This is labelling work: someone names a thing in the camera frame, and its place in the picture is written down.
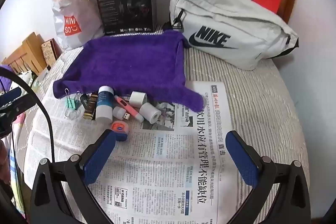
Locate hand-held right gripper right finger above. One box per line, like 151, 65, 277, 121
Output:
225, 130, 311, 224

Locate large green binder clip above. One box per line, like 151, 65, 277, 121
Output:
64, 88, 76, 109

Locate white waist bag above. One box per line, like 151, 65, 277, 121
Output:
163, 0, 300, 71

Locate pink white thermometer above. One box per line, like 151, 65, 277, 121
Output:
115, 95, 145, 123

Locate small white cylinder container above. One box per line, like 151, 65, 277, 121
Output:
139, 103, 161, 124

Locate white usb night light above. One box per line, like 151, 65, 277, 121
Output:
112, 106, 131, 121

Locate newspaper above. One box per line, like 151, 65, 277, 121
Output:
25, 48, 244, 224

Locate black headset box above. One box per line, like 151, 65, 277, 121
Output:
94, 0, 157, 36

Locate white charger plug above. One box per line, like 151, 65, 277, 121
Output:
125, 91, 150, 108

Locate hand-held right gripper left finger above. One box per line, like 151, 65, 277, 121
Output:
30, 129, 117, 224

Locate brown cardboard boxes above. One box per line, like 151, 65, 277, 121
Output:
1, 32, 49, 76

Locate brown patterned box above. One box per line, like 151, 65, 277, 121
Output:
41, 39, 62, 67

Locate black cable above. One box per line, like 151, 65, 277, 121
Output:
0, 66, 56, 163

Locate small green binder clip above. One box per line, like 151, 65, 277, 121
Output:
72, 91, 82, 111

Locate pink printed cloth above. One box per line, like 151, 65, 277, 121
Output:
10, 109, 27, 140

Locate white plastic bag red label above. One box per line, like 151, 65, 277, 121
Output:
51, 0, 105, 50

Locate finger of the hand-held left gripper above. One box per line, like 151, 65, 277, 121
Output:
0, 88, 24, 109

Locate purple towel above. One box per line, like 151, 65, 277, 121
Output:
52, 31, 205, 113

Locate small pink blue jar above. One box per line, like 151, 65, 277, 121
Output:
111, 120, 130, 142

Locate white bottle blue label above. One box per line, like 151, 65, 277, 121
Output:
95, 85, 115, 123

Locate brown lighter gold print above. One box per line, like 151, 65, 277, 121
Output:
83, 93, 99, 120

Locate black lighter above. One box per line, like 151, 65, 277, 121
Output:
79, 93, 90, 111

